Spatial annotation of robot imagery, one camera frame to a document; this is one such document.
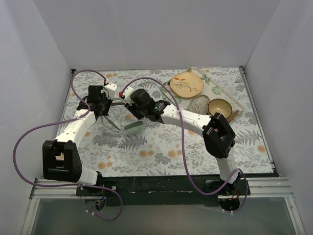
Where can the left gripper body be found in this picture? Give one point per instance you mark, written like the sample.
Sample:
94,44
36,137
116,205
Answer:
101,109

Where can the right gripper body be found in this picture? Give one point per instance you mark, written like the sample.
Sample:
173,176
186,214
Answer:
134,110

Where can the mint green headphones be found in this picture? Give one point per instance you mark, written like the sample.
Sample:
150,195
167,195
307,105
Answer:
125,125

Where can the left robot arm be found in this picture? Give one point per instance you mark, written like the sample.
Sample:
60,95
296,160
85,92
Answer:
61,161

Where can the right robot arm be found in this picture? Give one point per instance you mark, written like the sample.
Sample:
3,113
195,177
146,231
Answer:
218,136

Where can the yellow bird plate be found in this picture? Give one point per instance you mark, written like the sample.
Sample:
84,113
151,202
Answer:
186,85

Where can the floral tablecloth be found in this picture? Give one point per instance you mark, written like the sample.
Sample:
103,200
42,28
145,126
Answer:
165,149

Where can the speckled saucer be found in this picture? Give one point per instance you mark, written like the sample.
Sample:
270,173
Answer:
199,105

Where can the cream bowl dark rim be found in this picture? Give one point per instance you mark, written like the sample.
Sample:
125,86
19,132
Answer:
220,106

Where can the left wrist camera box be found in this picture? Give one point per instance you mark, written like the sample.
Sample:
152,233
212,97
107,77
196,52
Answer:
109,90

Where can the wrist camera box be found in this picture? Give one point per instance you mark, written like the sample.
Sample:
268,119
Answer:
126,95
109,90

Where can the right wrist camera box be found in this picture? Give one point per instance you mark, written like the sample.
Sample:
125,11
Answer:
126,95

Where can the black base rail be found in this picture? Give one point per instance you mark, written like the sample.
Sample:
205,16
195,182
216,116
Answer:
164,190

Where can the aluminium frame rail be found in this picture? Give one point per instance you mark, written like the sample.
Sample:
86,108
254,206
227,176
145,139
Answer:
259,188

